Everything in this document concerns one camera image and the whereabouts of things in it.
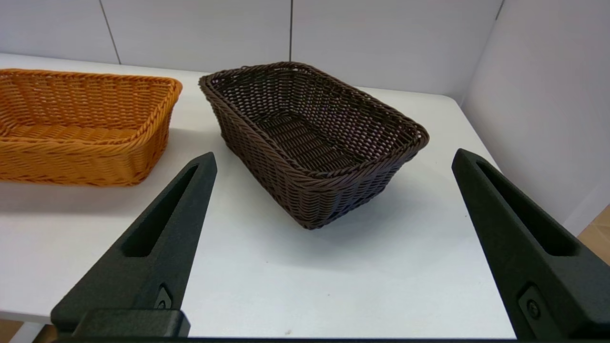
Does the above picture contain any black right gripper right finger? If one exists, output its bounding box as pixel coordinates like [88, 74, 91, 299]
[452, 148, 610, 341]

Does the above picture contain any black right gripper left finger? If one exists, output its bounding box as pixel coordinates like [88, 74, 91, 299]
[50, 152, 218, 340]

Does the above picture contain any orange woven basket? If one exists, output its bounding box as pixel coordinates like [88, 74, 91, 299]
[0, 69, 183, 187]

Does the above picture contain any dark brown woven basket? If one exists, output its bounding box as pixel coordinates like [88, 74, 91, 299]
[199, 61, 430, 230]

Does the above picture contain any white table leg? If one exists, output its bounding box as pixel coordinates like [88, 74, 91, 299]
[9, 322, 52, 343]

